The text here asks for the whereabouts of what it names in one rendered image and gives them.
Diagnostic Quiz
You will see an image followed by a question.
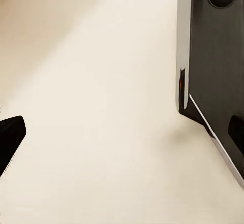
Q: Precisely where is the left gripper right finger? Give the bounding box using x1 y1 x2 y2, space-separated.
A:
228 115 244 156

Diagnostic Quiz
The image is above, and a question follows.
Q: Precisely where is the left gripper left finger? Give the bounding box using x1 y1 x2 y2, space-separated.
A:
0 115 26 176

